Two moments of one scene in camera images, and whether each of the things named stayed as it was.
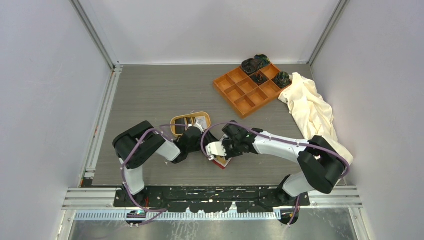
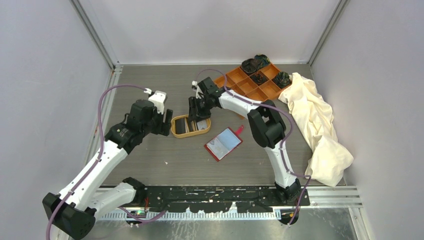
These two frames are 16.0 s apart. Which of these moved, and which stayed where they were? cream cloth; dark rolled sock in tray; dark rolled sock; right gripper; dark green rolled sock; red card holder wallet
Moved: red card holder wallet; right gripper
Stayed: dark rolled sock in tray; dark green rolled sock; cream cloth; dark rolled sock
